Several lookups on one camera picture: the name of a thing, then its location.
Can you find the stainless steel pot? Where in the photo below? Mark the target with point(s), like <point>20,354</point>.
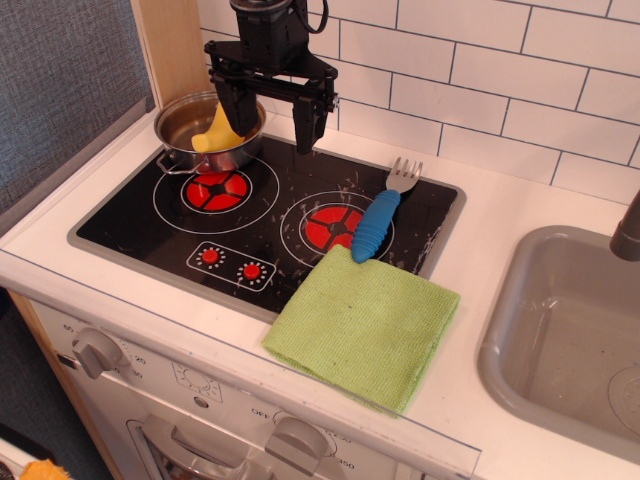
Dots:
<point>185,117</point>

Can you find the grey faucet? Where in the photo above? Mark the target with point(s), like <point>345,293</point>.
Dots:
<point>625,242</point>

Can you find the wooden side panel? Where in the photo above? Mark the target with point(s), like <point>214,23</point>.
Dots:
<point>172,46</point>

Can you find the blue handled toy fork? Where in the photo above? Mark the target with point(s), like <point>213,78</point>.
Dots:
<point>372,228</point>

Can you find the grey oven knob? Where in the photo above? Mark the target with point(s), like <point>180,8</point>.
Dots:
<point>297,444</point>

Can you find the yellow plastic banana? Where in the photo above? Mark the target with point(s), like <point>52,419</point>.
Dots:
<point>219,136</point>

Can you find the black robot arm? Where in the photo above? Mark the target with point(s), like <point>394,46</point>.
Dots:
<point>262,6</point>

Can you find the yellow orange plush item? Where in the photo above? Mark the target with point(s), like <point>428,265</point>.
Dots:
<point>44,470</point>

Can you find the green microfibre cloth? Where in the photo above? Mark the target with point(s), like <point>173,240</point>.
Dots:
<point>369,329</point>

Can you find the oven door handle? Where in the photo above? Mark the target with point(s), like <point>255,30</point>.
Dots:
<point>196,451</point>

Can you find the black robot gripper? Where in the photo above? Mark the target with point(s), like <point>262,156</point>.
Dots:
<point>271,58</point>

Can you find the black toy stove top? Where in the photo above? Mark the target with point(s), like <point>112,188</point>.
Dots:
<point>246,239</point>

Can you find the grey timer knob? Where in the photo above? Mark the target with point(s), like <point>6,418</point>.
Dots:
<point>96,352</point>

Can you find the grey plastic sink basin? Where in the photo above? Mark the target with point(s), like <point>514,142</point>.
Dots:
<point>562,345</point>

